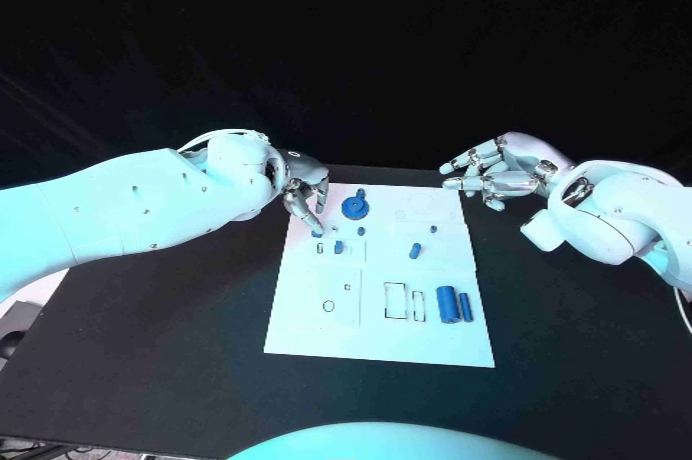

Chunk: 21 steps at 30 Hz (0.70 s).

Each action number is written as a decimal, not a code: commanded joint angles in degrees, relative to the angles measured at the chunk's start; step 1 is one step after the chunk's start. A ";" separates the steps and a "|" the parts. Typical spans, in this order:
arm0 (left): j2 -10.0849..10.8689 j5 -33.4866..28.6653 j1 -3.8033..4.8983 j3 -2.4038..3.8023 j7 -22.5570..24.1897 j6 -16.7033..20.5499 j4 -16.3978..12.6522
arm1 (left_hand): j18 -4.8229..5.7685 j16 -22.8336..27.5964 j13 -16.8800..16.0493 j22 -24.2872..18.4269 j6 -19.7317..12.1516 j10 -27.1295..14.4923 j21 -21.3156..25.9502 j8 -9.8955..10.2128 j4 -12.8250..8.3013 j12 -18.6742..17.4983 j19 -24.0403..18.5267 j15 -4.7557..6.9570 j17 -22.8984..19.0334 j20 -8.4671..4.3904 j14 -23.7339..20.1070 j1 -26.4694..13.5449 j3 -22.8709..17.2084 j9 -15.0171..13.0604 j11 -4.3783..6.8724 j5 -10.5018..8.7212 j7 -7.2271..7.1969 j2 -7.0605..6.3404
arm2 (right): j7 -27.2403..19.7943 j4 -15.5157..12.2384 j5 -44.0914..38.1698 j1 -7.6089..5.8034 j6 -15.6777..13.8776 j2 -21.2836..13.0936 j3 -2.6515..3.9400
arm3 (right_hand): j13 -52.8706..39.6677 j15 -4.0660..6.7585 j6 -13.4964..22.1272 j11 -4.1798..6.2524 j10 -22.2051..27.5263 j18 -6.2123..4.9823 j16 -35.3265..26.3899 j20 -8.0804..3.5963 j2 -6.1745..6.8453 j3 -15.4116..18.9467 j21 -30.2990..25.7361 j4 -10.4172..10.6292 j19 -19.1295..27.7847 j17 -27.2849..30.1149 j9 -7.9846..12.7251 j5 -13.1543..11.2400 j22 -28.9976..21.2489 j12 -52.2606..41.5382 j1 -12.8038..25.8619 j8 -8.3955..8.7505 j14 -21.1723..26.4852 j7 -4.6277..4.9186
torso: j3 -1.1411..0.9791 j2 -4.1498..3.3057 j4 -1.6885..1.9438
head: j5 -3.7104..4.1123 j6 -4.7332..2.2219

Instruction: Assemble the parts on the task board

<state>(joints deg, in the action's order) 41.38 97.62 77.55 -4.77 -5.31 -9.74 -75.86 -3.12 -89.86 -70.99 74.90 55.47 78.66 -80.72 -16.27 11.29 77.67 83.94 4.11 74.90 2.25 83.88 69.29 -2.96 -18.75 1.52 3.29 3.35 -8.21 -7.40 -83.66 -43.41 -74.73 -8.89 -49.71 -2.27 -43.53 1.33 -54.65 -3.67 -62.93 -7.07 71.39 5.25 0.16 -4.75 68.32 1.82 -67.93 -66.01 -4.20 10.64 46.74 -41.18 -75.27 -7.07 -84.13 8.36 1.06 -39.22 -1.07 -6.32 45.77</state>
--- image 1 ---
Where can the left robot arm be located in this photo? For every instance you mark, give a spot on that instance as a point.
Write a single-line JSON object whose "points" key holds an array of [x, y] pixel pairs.
{"points": [[134, 208]]}

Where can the blue gear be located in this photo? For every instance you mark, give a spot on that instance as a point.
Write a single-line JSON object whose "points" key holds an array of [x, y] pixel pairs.
{"points": [[355, 205]]}

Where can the blue plug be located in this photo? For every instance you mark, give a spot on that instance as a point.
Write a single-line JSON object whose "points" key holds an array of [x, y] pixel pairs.
{"points": [[415, 250]]}

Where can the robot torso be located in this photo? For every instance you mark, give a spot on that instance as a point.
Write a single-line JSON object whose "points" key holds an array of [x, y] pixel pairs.
{"points": [[394, 443]]}

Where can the thick blue cylinder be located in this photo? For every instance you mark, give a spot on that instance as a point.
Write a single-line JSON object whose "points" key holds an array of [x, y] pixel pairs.
{"points": [[447, 304]]}

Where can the thin blue cylinder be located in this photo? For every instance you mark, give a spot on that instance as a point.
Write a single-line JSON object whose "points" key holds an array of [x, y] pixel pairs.
{"points": [[466, 307]]}

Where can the white task board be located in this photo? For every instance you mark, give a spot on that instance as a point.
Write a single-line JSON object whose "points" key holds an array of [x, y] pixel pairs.
{"points": [[378, 280]]}

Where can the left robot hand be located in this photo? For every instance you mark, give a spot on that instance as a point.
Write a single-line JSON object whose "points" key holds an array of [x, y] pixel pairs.
{"points": [[303, 175]]}

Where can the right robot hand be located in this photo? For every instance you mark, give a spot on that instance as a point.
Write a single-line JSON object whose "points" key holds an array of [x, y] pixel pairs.
{"points": [[507, 167]]}

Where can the blue block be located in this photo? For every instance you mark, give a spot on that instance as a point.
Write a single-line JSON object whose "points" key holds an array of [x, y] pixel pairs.
{"points": [[337, 246]]}

